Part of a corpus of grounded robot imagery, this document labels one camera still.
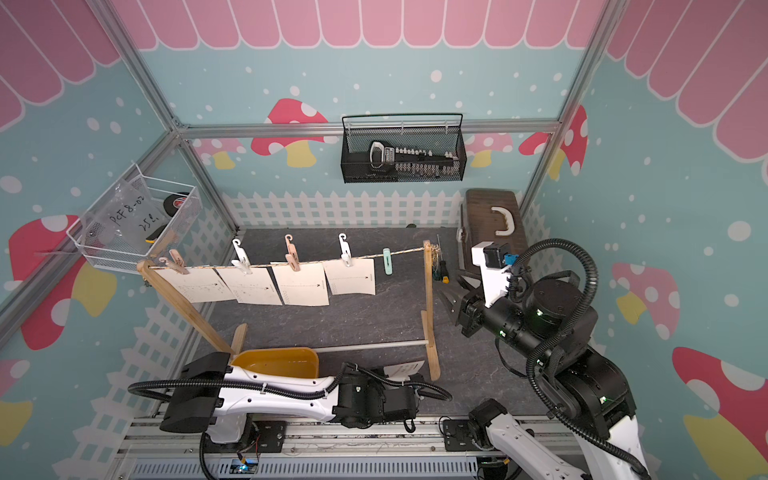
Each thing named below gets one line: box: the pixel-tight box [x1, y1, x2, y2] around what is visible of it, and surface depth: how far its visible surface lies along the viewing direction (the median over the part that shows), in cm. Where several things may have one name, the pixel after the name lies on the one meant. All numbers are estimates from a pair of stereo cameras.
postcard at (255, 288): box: [213, 266, 283, 305], surface depth 62 cm
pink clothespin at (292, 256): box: [284, 234, 301, 272], surface depth 56 cm
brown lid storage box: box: [460, 188, 529, 273], surface depth 99 cm
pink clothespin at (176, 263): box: [158, 249, 190, 275], surface depth 55 cm
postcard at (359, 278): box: [322, 258, 376, 295], surface depth 62 cm
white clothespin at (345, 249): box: [338, 232, 352, 267], surface depth 56 cm
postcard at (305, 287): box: [270, 259, 330, 306], surface depth 62 cm
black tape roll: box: [163, 194, 187, 217], surface depth 82 cm
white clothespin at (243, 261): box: [231, 238, 253, 274], surface depth 56 cm
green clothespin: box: [383, 248, 393, 275], surface depth 58 cm
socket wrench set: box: [345, 140, 460, 179], surface depth 90 cm
